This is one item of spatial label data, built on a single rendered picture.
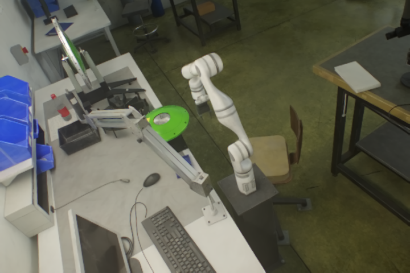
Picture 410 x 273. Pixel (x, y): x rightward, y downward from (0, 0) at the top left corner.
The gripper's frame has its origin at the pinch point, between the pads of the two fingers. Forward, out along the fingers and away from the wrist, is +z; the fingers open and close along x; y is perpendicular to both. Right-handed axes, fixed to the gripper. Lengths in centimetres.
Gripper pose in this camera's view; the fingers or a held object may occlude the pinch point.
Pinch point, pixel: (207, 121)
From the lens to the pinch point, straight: 184.0
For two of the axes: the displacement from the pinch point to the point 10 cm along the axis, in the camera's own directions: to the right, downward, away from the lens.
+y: -4.2, -5.4, 7.3
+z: 2.0, 7.3, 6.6
